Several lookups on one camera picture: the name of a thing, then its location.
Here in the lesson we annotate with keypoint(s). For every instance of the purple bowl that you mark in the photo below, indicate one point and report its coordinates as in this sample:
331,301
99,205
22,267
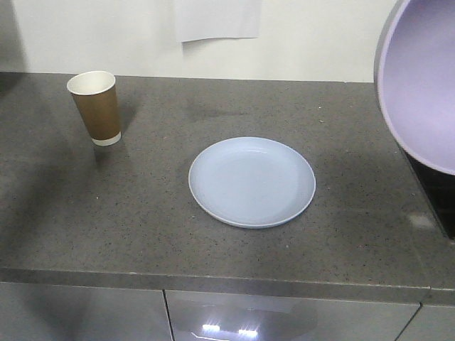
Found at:
414,80

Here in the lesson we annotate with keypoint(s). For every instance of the light blue plate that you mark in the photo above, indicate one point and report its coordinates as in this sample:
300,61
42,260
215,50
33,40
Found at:
251,182

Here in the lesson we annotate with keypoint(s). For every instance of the brown paper cup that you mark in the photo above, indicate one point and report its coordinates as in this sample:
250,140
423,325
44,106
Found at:
94,94

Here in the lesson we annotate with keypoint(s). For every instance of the grey cabinet door pair right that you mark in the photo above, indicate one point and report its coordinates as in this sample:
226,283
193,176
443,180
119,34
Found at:
225,316

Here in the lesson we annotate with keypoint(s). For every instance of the grey cabinet door pair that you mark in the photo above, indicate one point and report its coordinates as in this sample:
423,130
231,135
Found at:
47,312
225,316

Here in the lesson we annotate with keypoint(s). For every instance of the white paper sheet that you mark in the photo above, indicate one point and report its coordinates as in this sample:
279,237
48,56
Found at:
209,19

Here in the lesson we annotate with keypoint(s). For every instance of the black induction cooktop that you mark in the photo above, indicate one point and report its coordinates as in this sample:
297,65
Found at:
439,190

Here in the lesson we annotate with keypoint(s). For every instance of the grey cabinet door pair left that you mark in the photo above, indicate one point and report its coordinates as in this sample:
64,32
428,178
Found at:
47,312

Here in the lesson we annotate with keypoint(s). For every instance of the grey drawer front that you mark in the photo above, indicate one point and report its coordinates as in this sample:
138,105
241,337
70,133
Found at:
432,323

